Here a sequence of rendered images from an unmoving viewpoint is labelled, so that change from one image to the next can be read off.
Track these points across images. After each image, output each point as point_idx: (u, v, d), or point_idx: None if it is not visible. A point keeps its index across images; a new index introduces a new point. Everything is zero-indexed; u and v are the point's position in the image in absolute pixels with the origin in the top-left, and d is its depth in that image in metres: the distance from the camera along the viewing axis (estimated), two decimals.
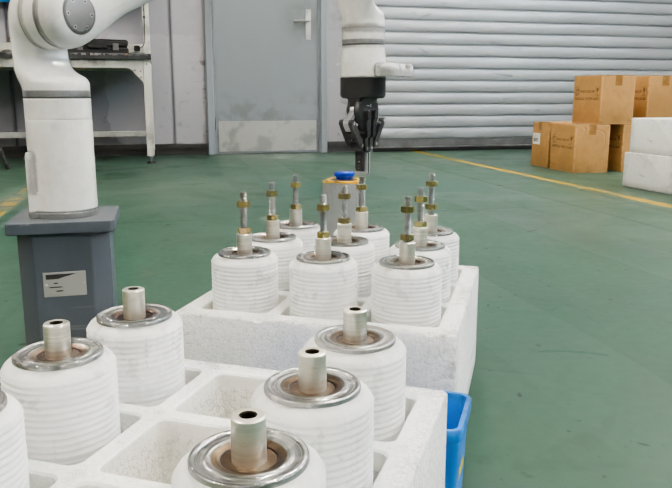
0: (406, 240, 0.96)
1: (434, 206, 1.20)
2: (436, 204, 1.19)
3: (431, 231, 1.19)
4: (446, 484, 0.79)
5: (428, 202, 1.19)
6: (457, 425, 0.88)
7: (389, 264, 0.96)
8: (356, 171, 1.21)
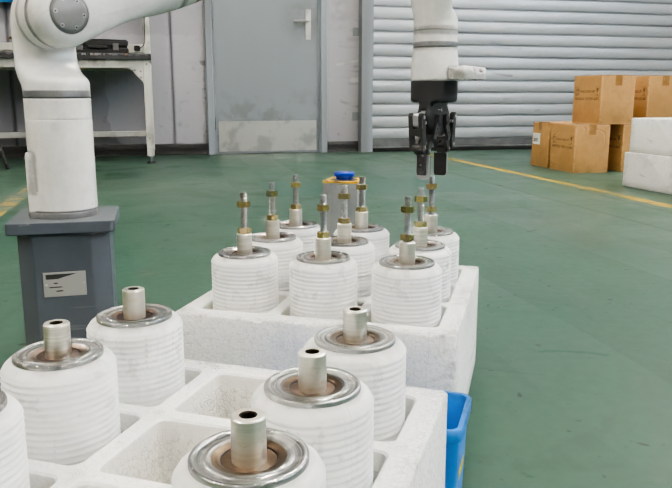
0: (406, 240, 0.96)
1: (425, 209, 1.20)
2: None
3: (431, 231, 1.19)
4: (446, 484, 0.79)
5: (433, 205, 1.19)
6: (457, 425, 0.88)
7: (389, 264, 0.96)
8: (417, 175, 1.16)
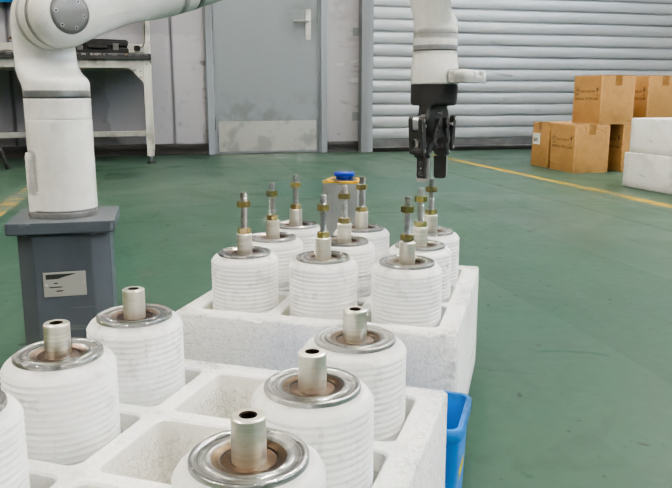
0: (406, 240, 0.96)
1: (436, 213, 1.20)
2: (433, 210, 1.19)
3: (431, 231, 1.19)
4: (446, 484, 0.79)
5: (428, 208, 1.20)
6: (457, 425, 0.88)
7: (389, 264, 0.96)
8: (417, 178, 1.16)
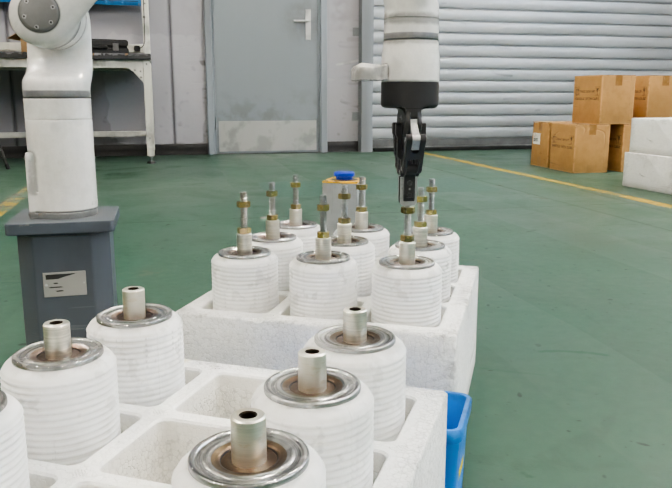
0: (413, 239, 0.97)
1: (436, 213, 1.19)
2: (430, 210, 1.19)
3: (431, 231, 1.19)
4: (446, 484, 0.79)
5: (428, 207, 1.20)
6: (457, 425, 0.88)
7: (389, 264, 0.96)
8: None
